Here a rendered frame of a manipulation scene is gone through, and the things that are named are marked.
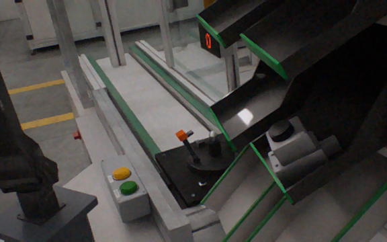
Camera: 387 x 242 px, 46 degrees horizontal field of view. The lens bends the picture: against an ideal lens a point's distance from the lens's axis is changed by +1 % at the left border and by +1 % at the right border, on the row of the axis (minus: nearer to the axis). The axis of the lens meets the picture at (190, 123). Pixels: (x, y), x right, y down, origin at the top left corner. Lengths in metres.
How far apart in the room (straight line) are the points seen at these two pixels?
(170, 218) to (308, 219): 0.32
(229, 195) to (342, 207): 0.25
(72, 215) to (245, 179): 0.32
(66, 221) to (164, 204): 0.24
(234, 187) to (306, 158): 0.32
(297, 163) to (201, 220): 0.40
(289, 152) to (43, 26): 5.78
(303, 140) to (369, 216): 0.14
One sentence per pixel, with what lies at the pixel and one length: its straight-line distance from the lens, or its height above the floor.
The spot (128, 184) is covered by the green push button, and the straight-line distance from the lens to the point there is 1.04.
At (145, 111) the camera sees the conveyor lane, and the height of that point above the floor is 0.92.
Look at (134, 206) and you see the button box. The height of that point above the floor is 0.93.
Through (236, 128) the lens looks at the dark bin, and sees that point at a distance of 0.72.
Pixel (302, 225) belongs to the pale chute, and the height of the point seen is 1.06.
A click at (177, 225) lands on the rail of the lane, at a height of 0.95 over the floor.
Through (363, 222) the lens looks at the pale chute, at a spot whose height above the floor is 1.14.
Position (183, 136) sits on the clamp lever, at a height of 1.06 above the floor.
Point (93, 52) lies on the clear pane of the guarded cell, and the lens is 2.28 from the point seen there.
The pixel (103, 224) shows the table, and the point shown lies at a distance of 1.14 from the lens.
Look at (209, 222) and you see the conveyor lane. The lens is 0.94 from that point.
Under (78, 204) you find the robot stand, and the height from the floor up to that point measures 1.06.
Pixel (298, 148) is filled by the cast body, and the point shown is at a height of 1.25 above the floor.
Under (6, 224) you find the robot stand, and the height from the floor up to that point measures 1.06.
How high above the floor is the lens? 1.53
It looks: 26 degrees down
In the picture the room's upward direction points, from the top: 9 degrees counter-clockwise
